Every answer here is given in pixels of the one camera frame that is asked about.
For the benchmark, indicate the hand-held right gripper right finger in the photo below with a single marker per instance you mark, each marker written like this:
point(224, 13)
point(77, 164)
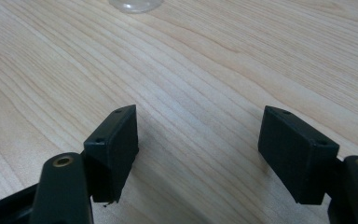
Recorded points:
point(295, 155)

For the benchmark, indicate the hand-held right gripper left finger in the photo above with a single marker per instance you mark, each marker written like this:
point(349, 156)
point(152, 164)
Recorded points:
point(113, 155)

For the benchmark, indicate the clear plastic container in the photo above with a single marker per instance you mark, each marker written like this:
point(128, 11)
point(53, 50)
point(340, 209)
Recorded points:
point(135, 5)

